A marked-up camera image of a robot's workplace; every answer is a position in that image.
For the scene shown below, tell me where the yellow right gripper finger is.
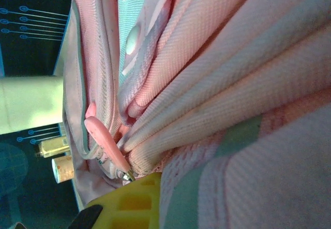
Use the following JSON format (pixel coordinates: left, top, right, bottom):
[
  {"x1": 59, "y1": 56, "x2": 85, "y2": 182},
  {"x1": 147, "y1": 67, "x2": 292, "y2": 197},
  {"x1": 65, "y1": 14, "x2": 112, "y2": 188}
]
[{"x1": 68, "y1": 172, "x2": 162, "y2": 229}]

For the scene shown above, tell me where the pink student backpack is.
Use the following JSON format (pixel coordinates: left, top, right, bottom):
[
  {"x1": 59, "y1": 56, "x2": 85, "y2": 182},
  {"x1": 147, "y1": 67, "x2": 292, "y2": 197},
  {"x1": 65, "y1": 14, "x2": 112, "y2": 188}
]
[{"x1": 62, "y1": 0, "x2": 331, "y2": 229}]

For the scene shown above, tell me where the orange can with white lid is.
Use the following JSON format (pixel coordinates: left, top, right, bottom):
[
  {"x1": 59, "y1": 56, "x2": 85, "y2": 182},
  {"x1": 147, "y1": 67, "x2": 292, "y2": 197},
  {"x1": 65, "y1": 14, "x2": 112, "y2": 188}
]
[{"x1": 51, "y1": 155, "x2": 75, "y2": 185}]

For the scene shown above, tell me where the spice bottle with black cap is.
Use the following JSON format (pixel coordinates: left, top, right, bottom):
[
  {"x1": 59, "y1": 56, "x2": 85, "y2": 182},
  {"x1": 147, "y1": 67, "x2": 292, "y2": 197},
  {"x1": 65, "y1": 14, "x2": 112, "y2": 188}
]
[{"x1": 36, "y1": 138, "x2": 71, "y2": 159}]

